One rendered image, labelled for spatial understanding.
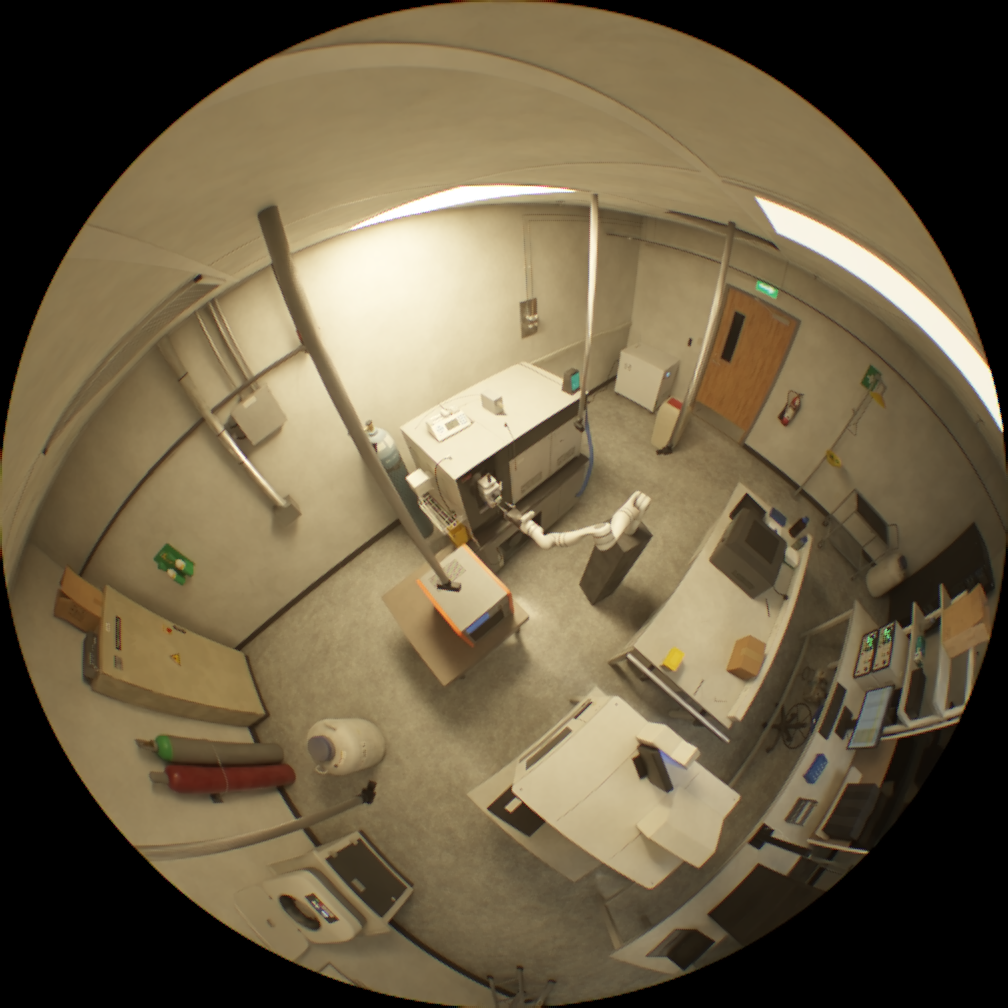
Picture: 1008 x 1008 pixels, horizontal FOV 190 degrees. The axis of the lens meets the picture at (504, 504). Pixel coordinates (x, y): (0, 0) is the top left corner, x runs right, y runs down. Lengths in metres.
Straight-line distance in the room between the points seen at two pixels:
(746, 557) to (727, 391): 3.15
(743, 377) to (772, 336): 0.78
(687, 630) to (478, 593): 1.31
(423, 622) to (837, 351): 5.09
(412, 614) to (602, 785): 1.59
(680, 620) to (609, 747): 1.04
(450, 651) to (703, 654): 1.61
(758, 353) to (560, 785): 4.66
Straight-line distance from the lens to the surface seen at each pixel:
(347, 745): 2.49
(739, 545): 2.15
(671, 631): 2.02
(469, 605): 1.66
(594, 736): 1.29
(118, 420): 2.52
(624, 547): 1.87
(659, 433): 4.10
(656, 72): 0.23
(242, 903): 2.91
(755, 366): 4.67
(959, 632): 3.06
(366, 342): 2.37
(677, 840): 1.41
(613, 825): 1.44
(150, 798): 3.02
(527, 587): 2.86
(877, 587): 5.68
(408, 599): 2.24
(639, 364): 4.54
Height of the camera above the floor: 2.69
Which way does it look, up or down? 54 degrees down
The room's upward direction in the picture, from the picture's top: 7 degrees counter-clockwise
